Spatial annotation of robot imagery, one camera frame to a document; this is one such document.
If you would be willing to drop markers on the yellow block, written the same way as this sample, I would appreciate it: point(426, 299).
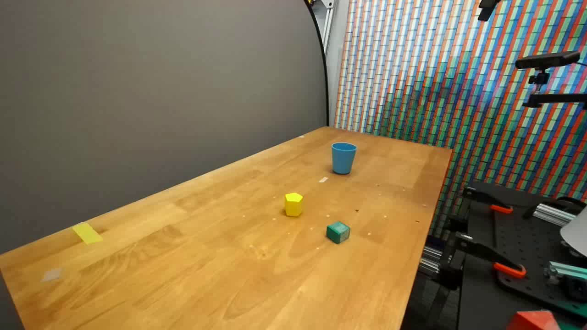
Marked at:
point(294, 204)

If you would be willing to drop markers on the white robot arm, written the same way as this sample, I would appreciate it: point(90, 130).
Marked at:
point(576, 233)

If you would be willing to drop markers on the blue plastic cup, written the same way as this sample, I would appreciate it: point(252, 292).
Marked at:
point(343, 158)

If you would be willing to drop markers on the green block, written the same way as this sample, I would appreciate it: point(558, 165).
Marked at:
point(338, 231)

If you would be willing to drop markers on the red orange block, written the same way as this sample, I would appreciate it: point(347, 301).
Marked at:
point(532, 319)

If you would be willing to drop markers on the small white tape piece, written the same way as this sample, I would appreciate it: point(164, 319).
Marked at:
point(323, 180)

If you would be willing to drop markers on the multicoloured checkered backdrop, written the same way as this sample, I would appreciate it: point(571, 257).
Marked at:
point(428, 66)

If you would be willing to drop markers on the yellow tape strip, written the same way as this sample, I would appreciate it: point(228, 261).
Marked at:
point(87, 233)

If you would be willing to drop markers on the black overhead fixture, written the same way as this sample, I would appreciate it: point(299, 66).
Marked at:
point(486, 8)

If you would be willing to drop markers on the silver aluminium extrusion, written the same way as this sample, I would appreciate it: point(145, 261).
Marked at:
point(552, 213)

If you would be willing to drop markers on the teal aluminium extrusion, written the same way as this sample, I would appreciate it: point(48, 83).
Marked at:
point(569, 272)

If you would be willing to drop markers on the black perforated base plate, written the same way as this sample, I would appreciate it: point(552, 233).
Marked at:
point(525, 244)

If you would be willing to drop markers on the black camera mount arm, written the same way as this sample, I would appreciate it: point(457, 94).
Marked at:
point(552, 97)

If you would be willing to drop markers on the black camera on stand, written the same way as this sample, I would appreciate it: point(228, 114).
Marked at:
point(545, 59)

